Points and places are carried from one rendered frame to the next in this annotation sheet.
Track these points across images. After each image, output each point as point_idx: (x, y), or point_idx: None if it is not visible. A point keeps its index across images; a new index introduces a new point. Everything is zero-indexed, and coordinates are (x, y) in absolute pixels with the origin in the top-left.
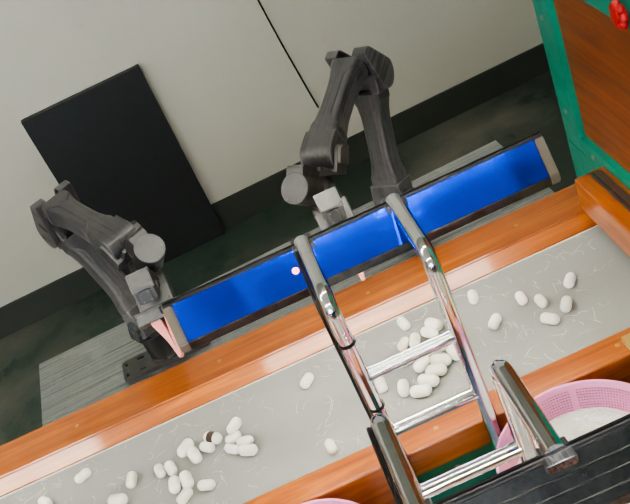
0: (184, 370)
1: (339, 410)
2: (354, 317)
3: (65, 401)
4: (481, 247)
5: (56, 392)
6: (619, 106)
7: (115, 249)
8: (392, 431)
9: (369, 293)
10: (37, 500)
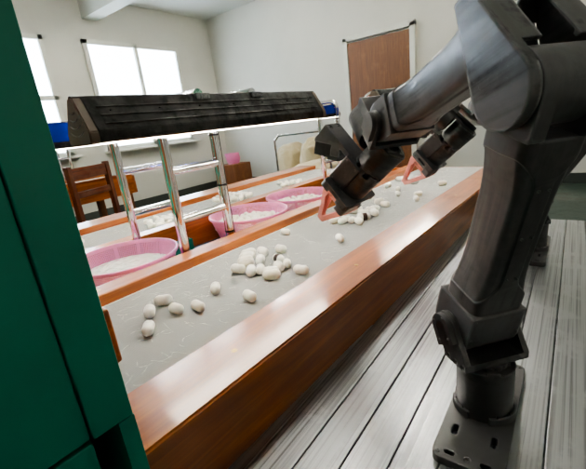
0: (436, 214)
1: (300, 241)
2: (345, 255)
3: None
4: (266, 318)
5: (564, 222)
6: None
7: (469, 104)
8: None
9: (353, 264)
10: (427, 194)
